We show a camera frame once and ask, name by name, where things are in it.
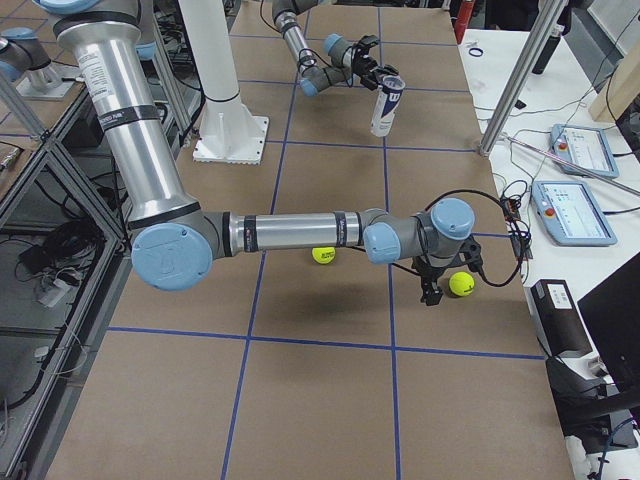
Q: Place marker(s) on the teach pendant tablet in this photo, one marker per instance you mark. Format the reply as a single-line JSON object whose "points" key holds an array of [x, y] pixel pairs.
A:
{"points": [[571, 215], [585, 147]]}

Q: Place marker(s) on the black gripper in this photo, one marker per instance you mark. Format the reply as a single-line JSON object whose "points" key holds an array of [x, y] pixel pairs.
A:
{"points": [[429, 278], [362, 64]]}

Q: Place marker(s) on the teach pendant far tablet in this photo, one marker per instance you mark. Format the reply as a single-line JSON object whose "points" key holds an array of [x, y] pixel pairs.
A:
{"points": [[585, 147]]}

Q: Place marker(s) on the teach pendant near tablet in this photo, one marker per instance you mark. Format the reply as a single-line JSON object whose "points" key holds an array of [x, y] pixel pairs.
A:
{"points": [[571, 215]]}

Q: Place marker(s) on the black box white label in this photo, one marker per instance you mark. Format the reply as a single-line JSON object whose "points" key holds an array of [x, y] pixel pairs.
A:
{"points": [[562, 326]]}

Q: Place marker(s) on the black monitor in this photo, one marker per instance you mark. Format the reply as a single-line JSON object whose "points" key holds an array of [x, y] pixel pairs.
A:
{"points": [[611, 314]]}

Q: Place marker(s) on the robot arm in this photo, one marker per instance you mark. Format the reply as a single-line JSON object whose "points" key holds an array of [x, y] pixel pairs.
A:
{"points": [[347, 61], [176, 241]]}

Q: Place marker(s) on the white tennis ball can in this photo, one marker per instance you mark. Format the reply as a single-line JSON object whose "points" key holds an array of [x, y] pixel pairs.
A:
{"points": [[390, 92]]}

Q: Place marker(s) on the red cylinder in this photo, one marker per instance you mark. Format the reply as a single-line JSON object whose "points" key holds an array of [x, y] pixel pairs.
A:
{"points": [[462, 20]]}

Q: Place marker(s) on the yellow tennis ball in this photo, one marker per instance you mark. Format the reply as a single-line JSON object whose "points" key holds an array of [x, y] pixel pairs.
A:
{"points": [[324, 255], [461, 284]]}

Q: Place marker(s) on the white pedestal column base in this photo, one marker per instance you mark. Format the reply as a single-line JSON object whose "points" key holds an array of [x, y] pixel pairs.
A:
{"points": [[228, 132]]}

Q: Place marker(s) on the aluminium frame post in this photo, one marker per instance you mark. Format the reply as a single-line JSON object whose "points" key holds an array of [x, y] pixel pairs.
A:
{"points": [[541, 30]]}

